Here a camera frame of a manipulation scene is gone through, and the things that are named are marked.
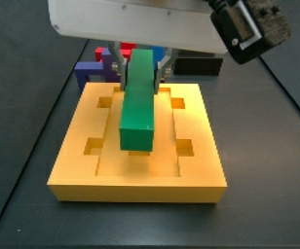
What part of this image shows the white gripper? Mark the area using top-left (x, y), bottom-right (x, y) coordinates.
top-left (48, 0), bottom-right (227, 91)

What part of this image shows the green rectangular block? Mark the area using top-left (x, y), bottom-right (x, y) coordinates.
top-left (120, 49), bottom-right (156, 152)

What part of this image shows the yellow slotted board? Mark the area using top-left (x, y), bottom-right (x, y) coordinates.
top-left (48, 83), bottom-right (227, 203)

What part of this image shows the long blue block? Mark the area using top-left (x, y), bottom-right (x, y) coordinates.
top-left (152, 46), bottom-right (167, 63)

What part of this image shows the red cross-shaped block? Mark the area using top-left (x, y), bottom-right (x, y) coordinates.
top-left (95, 42), bottom-right (137, 62)

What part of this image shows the purple cross-shaped block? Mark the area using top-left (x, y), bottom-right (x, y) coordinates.
top-left (76, 47), bottom-right (121, 89)

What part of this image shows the black angle bracket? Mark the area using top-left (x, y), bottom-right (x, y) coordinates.
top-left (175, 51), bottom-right (224, 76)

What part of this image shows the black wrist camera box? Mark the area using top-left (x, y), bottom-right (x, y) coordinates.
top-left (207, 0), bottom-right (291, 64)

